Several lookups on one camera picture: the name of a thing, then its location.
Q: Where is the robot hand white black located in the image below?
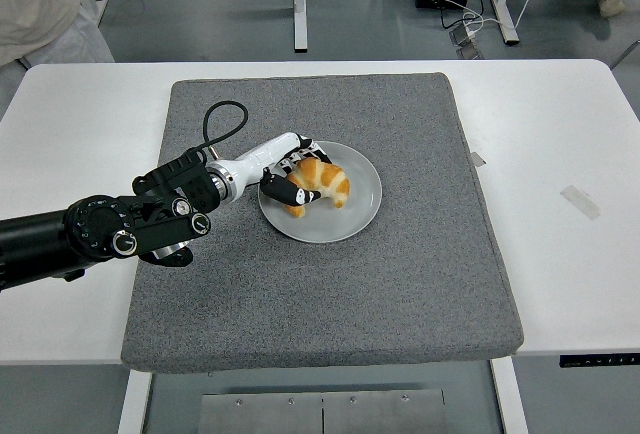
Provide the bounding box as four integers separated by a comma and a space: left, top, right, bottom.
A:
224, 131, 335, 207

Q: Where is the golden croissant bread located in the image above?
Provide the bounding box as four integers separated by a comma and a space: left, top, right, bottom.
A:
283, 156, 351, 219

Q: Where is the round grey plate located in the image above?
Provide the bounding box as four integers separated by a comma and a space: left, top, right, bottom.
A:
257, 140, 384, 244

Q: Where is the grey metal plate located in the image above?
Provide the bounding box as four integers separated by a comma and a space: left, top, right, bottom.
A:
199, 388, 447, 434

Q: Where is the grey square foam mat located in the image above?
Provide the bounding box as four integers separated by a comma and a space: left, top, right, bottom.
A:
119, 72, 525, 373

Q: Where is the long clear tape strip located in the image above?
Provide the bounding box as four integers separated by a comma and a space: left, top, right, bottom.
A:
559, 185, 601, 221

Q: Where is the grey metal bar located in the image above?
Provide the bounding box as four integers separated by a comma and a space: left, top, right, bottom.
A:
609, 39, 640, 70

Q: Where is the black table control panel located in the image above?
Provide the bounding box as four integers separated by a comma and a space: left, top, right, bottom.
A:
559, 353, 640, 369

